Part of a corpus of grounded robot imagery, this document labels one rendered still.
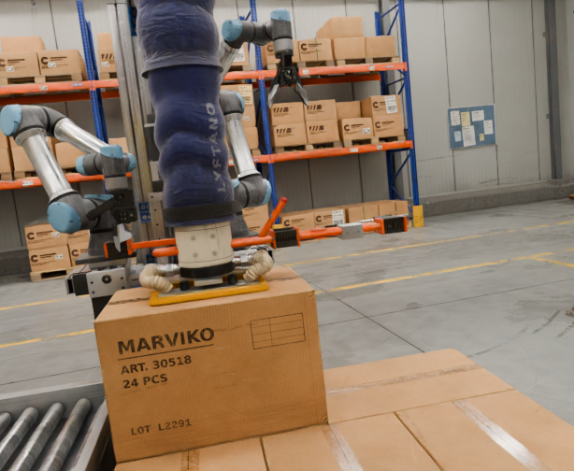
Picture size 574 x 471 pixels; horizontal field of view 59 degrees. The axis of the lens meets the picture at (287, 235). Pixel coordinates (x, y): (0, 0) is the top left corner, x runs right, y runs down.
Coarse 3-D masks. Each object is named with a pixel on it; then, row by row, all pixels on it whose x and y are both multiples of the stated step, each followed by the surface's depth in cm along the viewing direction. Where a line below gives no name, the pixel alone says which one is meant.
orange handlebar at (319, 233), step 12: (312, 228) 163; (324, 228) 161; (336, 228) 162; (372, 228) 163; (156, 240) 181; (168, 240) 181; (240, 240) 157; (252, 240) 157; (264, 240) 158; (156, 252) 154; (168, 252) 154
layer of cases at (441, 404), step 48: (336, 384) 174; (384, 384) 170; (432, 384) 167; (480, 384) 163; (288, 432) 147; (336, 432) 143; (384, 432) 140; (432, 432) 138; (480, 432) 135; (528, 432) 133
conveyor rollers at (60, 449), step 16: (80, 400) 183; (0, 416) 177; (32, 416) 177; (48, 416) 173; (80, 416) 172; (96, 416) 169; (0, 432) 171; (16, 432) 164; (48, 432) 165; (64, 432) 160; (0, 448) 154; (32, 448) 153; (64, 448) 152; (80, 448) 150; (0, 464) 148; (16, 464) 143; (32, 464) 148; (48, 464) 141
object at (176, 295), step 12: (228, 276) 150; (180, 288) 148; (192, 288) 150; (204, 288) 148; (216, 288) 147; (228, 288) 147; (240, 288) 147; (252, 288) 147; (264, 288) 148; (156, 300) 143; (168, 300) 144; (180, 300) 144; (192, 300) 145
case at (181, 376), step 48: (144, 288) 172; (288, 288) 148; (96, 336) 135; (144, 336) 137; (192, 336) 139; (240, 336) 141; (288, 336) 144; (144, 384) 138; (192, 384) 140; (240, 384) 143; (288, 384) 145; (144, 432) 139; (192, 432) 142; (240, 432) 144
